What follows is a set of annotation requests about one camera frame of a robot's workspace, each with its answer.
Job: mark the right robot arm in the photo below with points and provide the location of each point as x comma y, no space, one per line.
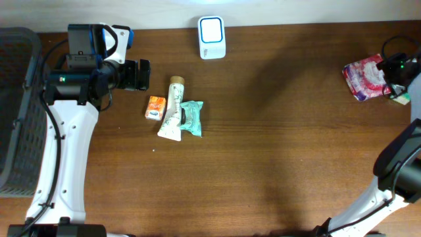
396,182

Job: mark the white tube with cork cap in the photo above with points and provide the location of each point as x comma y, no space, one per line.
170,127

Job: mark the white barcode scanner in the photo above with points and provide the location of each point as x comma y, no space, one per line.
211,35

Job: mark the grey plastic mesh basket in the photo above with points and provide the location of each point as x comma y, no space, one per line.
23,119

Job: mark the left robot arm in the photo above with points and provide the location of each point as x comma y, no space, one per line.
48,115

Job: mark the teal packet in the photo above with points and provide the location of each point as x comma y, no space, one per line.
191,121

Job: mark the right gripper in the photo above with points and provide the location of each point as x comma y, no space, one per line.
388,62

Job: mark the orange tissue pack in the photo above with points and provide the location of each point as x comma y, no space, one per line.
155,108

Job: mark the green white tissue pack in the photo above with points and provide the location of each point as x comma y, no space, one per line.
403,98

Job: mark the red purple tissue pack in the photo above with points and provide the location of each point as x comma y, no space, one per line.
364,79

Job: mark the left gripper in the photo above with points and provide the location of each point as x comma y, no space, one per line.
130,79

